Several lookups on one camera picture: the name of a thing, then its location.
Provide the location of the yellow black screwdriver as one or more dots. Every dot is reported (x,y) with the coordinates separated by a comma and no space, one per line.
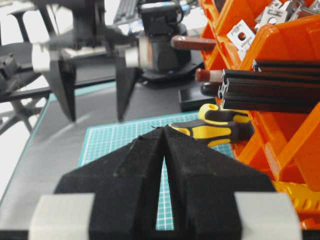
(215,114)
(213,133)

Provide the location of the brown wooden tool handle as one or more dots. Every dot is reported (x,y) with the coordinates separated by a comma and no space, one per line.
(183,42)

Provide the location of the orange container rack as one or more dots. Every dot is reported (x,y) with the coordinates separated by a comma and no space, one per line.
(285,146)

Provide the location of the red white tool handle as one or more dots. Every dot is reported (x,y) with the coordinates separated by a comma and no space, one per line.
(203,75)

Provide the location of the grey metal bracket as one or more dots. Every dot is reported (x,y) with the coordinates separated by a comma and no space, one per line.
(277,12)

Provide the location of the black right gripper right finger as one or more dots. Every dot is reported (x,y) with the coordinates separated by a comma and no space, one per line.
(202,184)

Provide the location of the silver corner bracket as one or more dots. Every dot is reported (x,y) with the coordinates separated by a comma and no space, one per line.
(242,37)

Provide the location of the green cutting mat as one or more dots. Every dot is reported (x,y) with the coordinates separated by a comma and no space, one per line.
(101,140)

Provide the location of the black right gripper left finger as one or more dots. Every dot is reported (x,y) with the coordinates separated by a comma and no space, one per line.
(126,202)

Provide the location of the yellow black screwdriver lower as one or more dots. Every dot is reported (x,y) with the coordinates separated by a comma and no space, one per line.
(213,133)

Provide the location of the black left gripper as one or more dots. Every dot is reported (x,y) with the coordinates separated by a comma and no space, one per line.
(90,31)

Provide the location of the black aluminium extrusion bars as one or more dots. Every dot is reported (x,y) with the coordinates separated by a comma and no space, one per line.
(288,86)

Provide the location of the yellow black screwdriver upper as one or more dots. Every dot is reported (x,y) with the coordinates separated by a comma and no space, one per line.
(215,114)

